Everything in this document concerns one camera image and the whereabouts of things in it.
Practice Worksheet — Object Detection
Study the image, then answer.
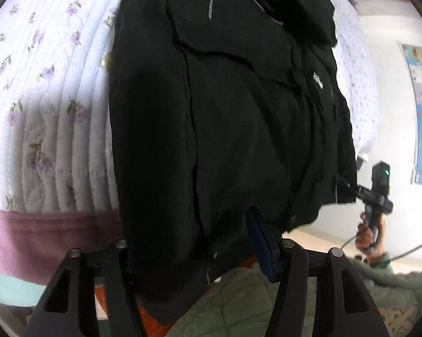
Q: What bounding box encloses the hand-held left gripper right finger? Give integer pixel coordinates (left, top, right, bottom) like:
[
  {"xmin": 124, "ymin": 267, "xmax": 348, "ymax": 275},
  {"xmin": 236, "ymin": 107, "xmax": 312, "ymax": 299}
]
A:
[{"xmin": 245, "ymin": 206, "xmax": 391, "ymax": 337}]

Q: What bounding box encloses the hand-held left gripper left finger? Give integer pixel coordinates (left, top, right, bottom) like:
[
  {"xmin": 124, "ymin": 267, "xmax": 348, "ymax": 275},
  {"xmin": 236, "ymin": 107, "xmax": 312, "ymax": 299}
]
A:
[{"xmin": 23, "ymin": 239, "xmax": 146, "ymax": 337}]

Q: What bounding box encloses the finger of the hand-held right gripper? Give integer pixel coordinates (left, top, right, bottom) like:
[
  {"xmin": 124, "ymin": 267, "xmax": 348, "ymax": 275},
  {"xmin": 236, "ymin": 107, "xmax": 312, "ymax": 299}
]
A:
[{"xmin": 335, "ymin": 176, "xmax": 360, "ymax": 197}]

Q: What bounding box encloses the black hooded jacket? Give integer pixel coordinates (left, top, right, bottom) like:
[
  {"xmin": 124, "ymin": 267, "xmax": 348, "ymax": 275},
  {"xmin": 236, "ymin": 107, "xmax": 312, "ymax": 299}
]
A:
[{"xmin": 107, "ymin": 0, "xmax": 360, "ymax": 327}]

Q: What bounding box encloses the person's right forearm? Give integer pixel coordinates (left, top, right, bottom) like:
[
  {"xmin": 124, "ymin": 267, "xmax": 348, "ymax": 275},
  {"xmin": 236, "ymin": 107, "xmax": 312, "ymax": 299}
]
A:
[{"xmin": 366, "ymin": 247, "xmax": 396, "ymax": 274}]

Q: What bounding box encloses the person's right hand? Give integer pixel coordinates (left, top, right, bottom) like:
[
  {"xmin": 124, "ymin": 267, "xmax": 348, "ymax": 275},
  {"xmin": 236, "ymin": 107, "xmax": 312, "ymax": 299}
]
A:
[{"xmin": 354, "ymin": 211, "xmax": 386, "ymax": 254}]

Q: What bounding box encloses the orange cloth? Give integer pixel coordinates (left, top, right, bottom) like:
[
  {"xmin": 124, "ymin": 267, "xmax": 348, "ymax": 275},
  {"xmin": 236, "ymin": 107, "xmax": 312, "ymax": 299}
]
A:
[{"xmin": 93, "ymin": 253, "xmax": 261, "ymax": 337}]

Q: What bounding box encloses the pink bed skirt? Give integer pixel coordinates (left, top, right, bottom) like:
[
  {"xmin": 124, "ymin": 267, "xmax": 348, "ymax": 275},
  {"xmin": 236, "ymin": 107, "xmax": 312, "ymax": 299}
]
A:
[{"xmin": 0, "ymin": 207, "xmax": 127, "ymax": 286}]

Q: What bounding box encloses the person's green quilted clothing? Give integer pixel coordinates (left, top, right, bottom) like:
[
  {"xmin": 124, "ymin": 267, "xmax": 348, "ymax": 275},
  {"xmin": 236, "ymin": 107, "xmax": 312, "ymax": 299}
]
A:
[{"xmin": 181, "ymin": 258, "xmax": 422, "ymax": 337}]

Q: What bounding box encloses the mint green bed sheet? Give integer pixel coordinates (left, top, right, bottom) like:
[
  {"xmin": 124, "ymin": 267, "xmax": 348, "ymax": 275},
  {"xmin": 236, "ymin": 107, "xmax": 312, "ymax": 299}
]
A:
[{"xmin": 0, "ymin": 265, "xmax": 50, "ymax": 308}]

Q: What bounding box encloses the floral quilted bed cover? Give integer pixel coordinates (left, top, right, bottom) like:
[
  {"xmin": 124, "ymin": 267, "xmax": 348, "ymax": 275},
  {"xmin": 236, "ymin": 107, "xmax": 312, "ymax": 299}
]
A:
[{"xmin": 0, "ymin": 0, "xmax": 380, "ymax": 215}]

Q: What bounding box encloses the black cable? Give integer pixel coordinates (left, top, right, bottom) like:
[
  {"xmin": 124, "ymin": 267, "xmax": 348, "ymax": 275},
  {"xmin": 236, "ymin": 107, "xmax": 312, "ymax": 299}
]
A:
[{"xmin": 339, "ymin": 230, "xmax": 422, "ymax": 262}]

